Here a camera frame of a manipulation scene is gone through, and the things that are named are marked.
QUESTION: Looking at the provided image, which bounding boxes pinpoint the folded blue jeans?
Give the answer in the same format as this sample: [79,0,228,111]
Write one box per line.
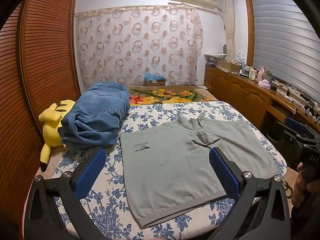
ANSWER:
[58,81,130,149]

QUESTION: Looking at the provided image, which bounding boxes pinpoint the cardboard box with blue cloth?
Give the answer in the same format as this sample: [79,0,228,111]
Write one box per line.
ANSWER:
[144,72,166,87]

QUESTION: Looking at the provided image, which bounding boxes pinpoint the pink tissue box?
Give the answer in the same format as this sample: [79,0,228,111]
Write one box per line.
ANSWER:
[258,79,271,90]

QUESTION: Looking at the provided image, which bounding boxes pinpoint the wooden louvred wardrobe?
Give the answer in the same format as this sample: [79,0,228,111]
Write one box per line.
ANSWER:
[1,0,80,239]

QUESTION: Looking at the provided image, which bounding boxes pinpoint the grey shorts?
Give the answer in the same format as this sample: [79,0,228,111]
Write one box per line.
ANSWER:
[120,115,278,227]

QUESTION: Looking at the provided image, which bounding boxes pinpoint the open cardboard box on sideboard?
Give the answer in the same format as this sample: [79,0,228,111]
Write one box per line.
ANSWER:
[217,60,241,73]

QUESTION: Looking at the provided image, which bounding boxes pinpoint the flower pattern brown blanket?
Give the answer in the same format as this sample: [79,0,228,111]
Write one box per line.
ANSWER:
[127,85,217,106]

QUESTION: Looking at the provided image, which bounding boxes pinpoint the blue floral white bedspread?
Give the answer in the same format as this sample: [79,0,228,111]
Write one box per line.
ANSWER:
[24,101,287,239]

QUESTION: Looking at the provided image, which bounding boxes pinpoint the person's right hand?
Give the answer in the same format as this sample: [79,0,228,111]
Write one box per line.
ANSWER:
[291,163,317,207]

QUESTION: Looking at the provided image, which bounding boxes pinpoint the yellow Pikachu plush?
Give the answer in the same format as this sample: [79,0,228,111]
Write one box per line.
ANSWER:
[39,100,75,172]

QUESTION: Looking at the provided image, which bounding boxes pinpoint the pink bottle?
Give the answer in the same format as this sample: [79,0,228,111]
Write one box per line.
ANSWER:
[257,66,266,82]

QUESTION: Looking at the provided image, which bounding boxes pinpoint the grey window blind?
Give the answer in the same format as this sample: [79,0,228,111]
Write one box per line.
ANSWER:
[251,0,319,100]

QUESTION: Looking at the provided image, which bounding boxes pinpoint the long wooden sideboard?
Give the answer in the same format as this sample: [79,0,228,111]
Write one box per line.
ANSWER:
[204,64,319,134]

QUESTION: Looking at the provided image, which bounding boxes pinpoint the circle pattern sheer curtain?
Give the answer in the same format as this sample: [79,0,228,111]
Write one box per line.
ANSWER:
[74,5,204,89]

